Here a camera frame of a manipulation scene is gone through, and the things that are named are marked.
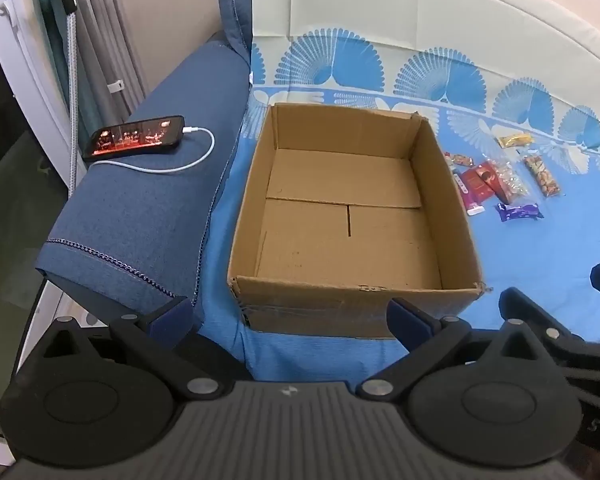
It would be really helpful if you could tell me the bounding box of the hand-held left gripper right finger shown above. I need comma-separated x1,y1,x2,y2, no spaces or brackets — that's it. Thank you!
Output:
355,299,563,403

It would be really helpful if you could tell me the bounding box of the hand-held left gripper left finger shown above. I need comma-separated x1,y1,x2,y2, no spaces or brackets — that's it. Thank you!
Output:
40,297,231,402

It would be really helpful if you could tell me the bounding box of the dark red snack packet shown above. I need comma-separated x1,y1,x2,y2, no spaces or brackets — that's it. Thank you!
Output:
484,160,512,202

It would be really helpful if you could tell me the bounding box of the red snack packet white print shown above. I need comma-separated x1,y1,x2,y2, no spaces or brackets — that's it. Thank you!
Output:
461,164,496,202

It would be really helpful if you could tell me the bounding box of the brown cardboard box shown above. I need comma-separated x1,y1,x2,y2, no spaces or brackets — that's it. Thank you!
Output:
227,102,493,339

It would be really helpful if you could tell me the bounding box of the blue fan-print sheet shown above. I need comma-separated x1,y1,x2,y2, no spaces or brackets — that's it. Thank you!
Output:
200,0,600,381

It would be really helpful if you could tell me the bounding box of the purple snack packet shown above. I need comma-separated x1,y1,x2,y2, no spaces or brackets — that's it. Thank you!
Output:
496,202,545,222

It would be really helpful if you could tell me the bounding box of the blue denim sofa armrest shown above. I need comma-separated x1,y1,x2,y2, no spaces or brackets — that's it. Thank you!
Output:
35,42,253,336

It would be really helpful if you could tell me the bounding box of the clear peanut bar packet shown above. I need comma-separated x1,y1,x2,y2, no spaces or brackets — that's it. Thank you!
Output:
524,155,563,198

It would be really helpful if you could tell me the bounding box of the red snack stick wrapper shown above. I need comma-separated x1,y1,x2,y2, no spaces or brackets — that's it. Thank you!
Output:
453,170,484,217

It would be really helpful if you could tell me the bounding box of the clear candy packet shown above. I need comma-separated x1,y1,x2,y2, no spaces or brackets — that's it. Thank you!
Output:
495,164,529,197

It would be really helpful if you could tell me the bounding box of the gold snack packet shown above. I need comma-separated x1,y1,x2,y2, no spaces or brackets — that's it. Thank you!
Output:
497,132,535,150

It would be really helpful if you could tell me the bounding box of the black smartphone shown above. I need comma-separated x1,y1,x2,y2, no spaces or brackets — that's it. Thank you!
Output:
82,115,186,162

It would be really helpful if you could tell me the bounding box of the grey curtain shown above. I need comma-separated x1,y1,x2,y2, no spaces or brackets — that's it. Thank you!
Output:
67,0,148,128

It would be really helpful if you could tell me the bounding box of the blue denim sofa backrest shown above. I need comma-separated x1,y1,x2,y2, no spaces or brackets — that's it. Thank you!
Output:
215,0,255,68

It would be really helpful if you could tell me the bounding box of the white charging cable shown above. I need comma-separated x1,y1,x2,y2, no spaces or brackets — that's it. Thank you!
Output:
91,126,216,174

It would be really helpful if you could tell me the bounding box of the braided grey cord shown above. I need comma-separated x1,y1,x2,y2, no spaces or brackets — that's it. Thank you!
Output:
66,7,81,198

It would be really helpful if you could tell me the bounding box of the white window frame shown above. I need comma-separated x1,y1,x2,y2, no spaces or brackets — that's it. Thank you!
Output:
0,0,88,281

